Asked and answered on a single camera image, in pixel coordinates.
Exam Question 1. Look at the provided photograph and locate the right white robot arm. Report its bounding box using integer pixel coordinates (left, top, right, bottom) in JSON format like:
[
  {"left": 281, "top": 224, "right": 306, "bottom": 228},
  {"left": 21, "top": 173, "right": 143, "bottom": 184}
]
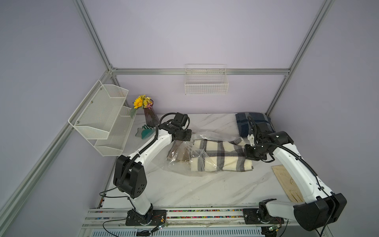
[{"left": 245, "top": 117, "right": 347, "bottom": 231}]

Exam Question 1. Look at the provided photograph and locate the cream plaid scarf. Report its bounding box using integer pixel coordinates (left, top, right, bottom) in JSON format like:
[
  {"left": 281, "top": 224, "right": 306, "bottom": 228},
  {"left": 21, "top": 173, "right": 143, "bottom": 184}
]
[{"left": 190, "top": 138, "right": 254, "bottom": 172}]

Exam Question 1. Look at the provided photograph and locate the clear plastic vacuum bag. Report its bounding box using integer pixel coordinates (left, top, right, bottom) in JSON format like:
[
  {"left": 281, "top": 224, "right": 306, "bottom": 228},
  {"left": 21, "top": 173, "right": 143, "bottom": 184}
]
[{"left": 157, "top": 131, "right": 254, "bottom": 176}]

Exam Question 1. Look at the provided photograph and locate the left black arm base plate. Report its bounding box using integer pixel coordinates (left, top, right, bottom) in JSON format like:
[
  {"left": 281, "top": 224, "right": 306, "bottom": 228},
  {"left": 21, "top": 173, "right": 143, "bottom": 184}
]
[{"left": 125, "top": 209, "right": 167, "bottom": 226}]

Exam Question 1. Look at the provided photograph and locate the yellow flower bouquet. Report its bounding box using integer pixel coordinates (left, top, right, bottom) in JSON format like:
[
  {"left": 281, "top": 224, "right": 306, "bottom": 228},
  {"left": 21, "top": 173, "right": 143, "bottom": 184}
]
[{"left": 130, "top": 95, "right": 154, "bottom": 117}]

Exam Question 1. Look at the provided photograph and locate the white two-tier mesh shelf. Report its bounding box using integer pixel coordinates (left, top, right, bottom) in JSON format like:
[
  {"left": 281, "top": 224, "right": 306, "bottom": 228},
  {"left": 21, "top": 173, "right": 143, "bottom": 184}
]
[{"left": 68, "top": 81, "right": 136, "bottom": 157}]

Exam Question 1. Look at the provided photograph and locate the purple ribbed glass vase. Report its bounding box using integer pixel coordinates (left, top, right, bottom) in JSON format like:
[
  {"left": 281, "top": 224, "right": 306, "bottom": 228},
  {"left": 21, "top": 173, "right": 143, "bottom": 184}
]
[{"left": 143, "top": 107, "right": 159, "bottom": 127}]

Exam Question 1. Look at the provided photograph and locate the aluminium front rail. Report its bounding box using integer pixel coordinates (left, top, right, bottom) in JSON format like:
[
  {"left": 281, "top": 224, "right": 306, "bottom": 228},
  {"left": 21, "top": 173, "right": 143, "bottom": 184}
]
[{"left": 80, "top": 203, "right": 299, "bottom": 229}]

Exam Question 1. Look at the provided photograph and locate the navy plaid scarf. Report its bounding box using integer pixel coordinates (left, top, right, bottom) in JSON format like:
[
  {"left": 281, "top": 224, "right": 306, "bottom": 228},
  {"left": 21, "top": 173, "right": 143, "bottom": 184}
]
[{"left": 235, "top": 112, "right": 275, "bottom": 138}]

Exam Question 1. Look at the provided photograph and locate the tan plaid scarf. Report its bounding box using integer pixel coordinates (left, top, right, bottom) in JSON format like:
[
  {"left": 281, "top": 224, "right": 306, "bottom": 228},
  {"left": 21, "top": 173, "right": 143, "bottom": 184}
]
[{"left": 166, "top": 141, "right": 192, "bottom": 163}]

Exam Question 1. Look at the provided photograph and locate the white wire wall basket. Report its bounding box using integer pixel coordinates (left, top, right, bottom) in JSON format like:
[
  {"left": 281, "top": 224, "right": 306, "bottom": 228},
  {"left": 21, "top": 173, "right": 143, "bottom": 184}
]
[{"left": 185, "top": 64, "right": 229, "bottom": 95}]

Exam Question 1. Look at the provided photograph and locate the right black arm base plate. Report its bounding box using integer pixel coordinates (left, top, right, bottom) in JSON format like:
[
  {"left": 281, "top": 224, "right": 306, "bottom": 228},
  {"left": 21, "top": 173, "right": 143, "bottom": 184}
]
[{"left": 242, "top": 208, "right": 285, "bottom": 225}]

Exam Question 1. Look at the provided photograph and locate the green white work glove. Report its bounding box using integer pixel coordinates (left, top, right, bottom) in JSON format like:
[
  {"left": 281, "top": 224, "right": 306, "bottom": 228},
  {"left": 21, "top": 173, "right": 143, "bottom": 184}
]
[{"left": 135, "top": 124, "right": 155, "bottom": 140}]

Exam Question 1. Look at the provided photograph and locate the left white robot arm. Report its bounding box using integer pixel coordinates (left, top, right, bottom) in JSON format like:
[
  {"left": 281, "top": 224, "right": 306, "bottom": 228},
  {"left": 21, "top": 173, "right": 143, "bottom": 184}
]
[{"left": 113, "top": 113, "right": 192, "bottom": 223}]

